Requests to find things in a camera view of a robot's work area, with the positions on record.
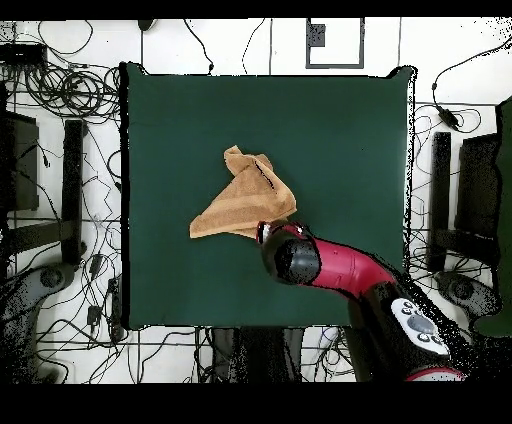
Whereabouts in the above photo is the tan terry towel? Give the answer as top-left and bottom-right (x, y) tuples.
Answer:
(188, 144), (298, 240)

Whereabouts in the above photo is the dark green table cloth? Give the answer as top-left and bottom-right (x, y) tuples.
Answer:
(119, 61), (417, 331)

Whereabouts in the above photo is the black stand foot bar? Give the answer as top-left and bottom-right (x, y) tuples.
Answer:
(426, 131), (501, 274)
(5, 118), (87, 266)

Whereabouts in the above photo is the grey stand base with caster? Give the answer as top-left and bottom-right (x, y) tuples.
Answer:
(0, 261), (77, 383)
(433, 269), (503, 321)

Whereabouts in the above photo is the long black power strip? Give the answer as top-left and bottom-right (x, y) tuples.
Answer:
(106, 275), (124, 343)

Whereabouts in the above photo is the black equipment box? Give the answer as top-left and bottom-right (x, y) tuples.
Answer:
(454, 132), (501, 241)
(0, 110), (40, 212)

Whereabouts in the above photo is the black power adapter brick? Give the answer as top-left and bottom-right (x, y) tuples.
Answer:
(436, 104), (460, 131)

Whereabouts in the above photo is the dark grey square plate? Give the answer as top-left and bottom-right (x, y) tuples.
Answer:
(308, 22), (327, 48)

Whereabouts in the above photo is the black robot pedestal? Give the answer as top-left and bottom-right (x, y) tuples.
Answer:
(197, 326), (309, 383)

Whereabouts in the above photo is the grey square floor frame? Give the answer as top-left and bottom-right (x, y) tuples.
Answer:
(305, 17), (366, 70)

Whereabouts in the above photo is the black cable with plug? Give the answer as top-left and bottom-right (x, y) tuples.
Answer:
(182, 18), (216, 76)

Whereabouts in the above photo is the black adapter cable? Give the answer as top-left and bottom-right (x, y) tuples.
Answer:
(430, 35), (512, 109)

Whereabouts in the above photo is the coiled black cable bundle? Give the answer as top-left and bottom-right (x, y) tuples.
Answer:
(23, 63), (121, 120)

